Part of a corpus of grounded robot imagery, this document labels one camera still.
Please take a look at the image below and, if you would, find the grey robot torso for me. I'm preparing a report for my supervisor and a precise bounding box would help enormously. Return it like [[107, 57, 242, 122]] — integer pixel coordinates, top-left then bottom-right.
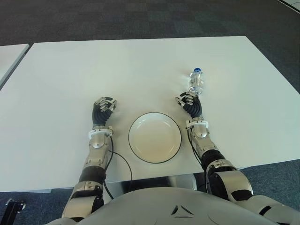
[[51, 186, 300, 225]]

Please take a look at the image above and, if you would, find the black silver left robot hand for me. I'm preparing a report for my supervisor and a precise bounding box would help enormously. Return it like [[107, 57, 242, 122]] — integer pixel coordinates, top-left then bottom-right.
[[90, 96, 118, 127]]

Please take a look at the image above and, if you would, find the black wheeled stand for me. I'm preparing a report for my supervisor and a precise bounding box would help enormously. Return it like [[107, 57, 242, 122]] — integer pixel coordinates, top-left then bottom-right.
[[0, 198, 27, 225]]

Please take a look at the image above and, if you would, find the white plate with black rim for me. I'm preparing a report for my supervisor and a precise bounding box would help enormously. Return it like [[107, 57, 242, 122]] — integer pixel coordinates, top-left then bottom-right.
[[128, 112, 183, 164]]

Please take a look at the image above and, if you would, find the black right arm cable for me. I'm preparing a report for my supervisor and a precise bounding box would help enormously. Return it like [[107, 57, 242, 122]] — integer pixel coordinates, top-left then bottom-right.
[[187, 126, 209, 195]]

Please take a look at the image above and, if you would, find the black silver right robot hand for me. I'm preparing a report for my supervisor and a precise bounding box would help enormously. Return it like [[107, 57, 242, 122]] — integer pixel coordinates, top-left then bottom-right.
[[174, 91, 203, 120]]

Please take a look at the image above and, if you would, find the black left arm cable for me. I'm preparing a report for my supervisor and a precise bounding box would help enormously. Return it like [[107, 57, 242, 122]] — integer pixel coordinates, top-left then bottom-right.
[[103, 135, 133, 200]]

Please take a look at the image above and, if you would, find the clear blue-capped water bottle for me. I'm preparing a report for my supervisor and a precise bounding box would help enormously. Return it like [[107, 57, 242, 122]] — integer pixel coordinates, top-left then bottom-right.
[[188, 67, 205, 96]]

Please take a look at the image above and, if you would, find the neighbouring white table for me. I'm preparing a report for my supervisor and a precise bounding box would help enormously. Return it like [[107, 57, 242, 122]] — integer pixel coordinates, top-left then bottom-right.
[[0, 44, 30, 87]]

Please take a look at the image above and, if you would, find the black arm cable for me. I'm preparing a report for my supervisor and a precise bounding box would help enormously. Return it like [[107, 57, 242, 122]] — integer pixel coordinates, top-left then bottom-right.
[[103, 135, 133, 200], [187, 126, 209, 195]]

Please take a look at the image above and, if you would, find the black table leg frame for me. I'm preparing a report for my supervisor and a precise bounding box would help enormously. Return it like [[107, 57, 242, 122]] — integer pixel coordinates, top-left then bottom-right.
[[194, 172, 209, 193]]

